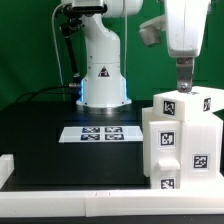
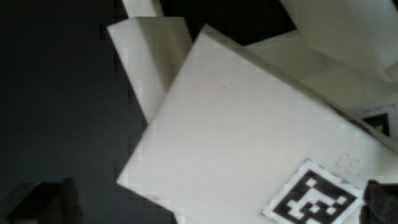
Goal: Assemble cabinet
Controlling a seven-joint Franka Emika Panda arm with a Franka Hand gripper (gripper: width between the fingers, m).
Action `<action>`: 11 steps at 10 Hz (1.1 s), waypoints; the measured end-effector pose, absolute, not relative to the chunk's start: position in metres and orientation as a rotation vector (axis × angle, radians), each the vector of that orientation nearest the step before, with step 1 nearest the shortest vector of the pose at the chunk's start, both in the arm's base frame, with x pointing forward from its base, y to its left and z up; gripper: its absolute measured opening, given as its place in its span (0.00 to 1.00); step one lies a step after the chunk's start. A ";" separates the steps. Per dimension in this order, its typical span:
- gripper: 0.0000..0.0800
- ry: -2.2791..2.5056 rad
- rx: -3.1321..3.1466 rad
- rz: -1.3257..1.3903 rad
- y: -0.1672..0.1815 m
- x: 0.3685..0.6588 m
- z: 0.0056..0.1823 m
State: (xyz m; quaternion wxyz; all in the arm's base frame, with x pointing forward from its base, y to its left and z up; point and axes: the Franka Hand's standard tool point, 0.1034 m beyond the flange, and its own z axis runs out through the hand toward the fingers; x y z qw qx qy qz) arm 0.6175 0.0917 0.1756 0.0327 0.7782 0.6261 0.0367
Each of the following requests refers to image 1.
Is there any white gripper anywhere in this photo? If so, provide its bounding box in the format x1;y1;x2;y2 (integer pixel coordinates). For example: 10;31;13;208
164;0;211;93

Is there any white cabinet body box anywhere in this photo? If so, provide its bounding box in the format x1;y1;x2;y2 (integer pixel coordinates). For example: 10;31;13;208
142;107;223;189

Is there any white cabinet top block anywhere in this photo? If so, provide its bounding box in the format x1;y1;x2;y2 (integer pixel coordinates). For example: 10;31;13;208
153;86;224;121

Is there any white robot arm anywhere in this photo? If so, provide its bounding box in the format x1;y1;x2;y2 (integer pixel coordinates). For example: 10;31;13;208
61;0;211;112

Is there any white sheet with markers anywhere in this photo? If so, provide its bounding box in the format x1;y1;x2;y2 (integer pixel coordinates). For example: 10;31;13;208
59;126;143;143

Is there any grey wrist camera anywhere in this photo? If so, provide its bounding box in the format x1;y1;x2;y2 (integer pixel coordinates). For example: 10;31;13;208
139;15;166;47

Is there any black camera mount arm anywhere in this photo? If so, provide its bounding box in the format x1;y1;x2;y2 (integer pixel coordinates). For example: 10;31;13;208
60;2;105;86

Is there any black cable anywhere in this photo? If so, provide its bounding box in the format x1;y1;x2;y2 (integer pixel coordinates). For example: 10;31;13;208
14;83;82;103

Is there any white cable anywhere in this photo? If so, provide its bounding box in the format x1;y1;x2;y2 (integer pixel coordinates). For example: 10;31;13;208
51;2;72;101

